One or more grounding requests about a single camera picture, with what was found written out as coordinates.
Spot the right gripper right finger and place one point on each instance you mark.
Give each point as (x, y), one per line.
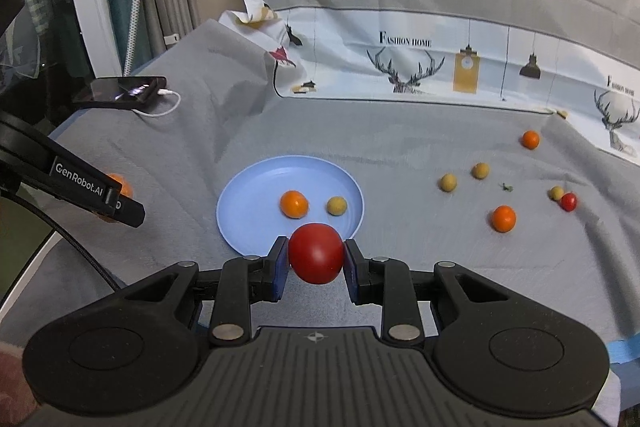
(387, 283)

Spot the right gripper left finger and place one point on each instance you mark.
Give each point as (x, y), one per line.
(243, 282)

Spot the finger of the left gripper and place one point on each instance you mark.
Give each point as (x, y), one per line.
(123, 210)

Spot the red cherry tomato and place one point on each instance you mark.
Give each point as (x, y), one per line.
(568, 202)
(316, 253)

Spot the yellow-green fruit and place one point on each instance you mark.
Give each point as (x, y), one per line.
(481, 170)
(448, 182)
(336, 206)
(556, 193)

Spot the small orange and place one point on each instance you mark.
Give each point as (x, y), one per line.
(530, 139)

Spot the person's hand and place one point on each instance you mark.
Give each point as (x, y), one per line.
(16, 399)

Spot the blue round plate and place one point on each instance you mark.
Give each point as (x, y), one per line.
(276, 196)

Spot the black smartphone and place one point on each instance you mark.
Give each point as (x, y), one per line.
(132, 92)

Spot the white deer print cloth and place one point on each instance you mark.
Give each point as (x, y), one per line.
(400, 56)

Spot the blue tape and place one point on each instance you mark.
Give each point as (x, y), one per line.
(625, 350)

